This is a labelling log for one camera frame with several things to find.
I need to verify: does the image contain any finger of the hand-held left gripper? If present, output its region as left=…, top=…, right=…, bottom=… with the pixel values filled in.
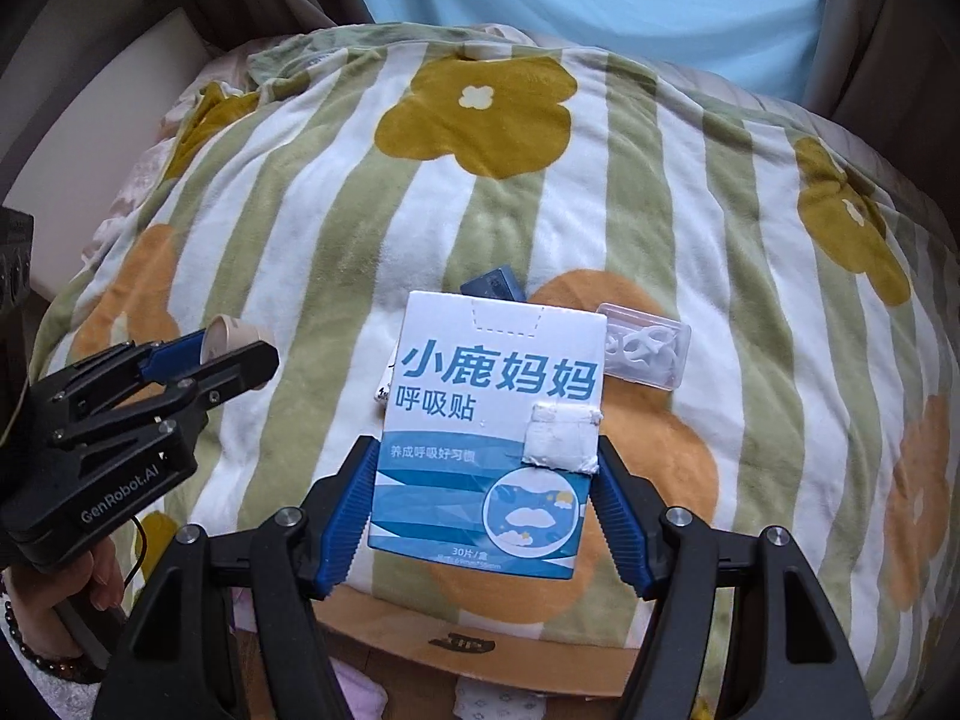
left=30, top=328, right=212, bottom=421
left=46, top=340, right=280, bottom=458

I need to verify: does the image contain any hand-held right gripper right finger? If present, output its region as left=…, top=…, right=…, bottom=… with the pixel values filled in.
left=592, top=436, right=875, bottom=720

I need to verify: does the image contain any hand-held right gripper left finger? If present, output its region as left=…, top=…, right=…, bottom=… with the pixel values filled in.
left=91, top=435, right=385, bottom=720

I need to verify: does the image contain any small beige cap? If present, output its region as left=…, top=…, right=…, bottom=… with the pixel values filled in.
left=201, top=315, right=275, bottom=391

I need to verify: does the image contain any white and blue carton box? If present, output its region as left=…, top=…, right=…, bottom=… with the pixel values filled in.
left=367, top=288, right=608, bottom=583

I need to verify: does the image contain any person's left hand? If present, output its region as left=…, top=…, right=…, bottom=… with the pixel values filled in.
left=0, top=540, right=125, bottom=685

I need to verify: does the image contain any brown cardboard box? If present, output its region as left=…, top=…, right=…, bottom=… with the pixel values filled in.
left=240, top=582, right=655, bottom=720

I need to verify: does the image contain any pink cloth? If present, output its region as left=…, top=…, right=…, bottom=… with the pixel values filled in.
left=330, top=656, right=388, bottom=720

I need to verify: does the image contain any clear box of floss picks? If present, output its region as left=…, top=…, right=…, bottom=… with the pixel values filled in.
left=597, top=303, right=692, bottom=392

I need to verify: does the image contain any white patterned cloth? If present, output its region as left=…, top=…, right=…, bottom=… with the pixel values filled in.
left=442, top=673, right=556, bottom=720

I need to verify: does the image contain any small dark blue packet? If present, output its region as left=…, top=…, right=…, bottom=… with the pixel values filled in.
left=459, top=264, right=530, bottom=304

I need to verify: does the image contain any white flat cushion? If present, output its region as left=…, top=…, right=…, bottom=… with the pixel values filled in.
left=0, top=6, right=214, bottom=205

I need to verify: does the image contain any flower striped blanket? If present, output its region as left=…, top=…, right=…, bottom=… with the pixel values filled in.
left=30, top=21, right=960, bottom=720

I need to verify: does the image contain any light blue sheet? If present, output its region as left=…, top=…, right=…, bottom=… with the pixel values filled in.
left=330, top=0, right=839, bottom=101

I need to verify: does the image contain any beige curtain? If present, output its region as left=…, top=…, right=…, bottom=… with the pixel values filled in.
left=801, top=0, right=960, bottom=188

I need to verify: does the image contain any thin black cable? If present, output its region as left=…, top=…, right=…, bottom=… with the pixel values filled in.
left=120, top=513, right=151, bottom=587

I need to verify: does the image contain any dark bead bracelet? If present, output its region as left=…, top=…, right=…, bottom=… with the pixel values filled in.
left=0, top=568, right=89, bottom=685

